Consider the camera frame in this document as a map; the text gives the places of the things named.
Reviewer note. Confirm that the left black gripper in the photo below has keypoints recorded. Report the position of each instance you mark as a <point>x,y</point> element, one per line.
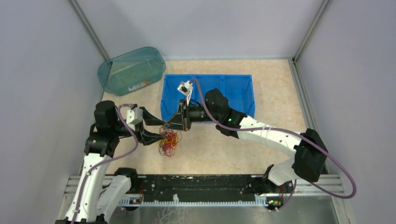
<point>148,137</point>

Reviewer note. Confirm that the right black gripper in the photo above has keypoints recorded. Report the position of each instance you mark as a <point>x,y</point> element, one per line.
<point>181,120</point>

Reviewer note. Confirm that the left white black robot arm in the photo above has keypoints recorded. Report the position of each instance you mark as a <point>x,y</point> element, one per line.
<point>115,134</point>

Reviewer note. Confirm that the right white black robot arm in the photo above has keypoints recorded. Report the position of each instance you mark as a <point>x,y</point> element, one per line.
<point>305,161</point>

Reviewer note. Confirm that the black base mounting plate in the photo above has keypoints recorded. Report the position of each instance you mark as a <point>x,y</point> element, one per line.
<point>195,196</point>

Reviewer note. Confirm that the teal transparent plastic tub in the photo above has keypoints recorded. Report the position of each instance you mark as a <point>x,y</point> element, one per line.
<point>131,71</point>

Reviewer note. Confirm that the blue three-compartment plastic bin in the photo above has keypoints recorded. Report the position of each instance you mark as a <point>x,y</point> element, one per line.
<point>237,89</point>

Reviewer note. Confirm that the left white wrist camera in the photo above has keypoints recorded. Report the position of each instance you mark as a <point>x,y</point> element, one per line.
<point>134,118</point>

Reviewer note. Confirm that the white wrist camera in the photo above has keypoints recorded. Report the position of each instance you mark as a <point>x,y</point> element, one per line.
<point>134,118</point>
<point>185,88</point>

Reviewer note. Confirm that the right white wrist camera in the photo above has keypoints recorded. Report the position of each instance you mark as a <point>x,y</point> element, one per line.
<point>185,88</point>

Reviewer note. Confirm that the aluminium frame rail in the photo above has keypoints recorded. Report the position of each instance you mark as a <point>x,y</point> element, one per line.
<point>243,184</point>

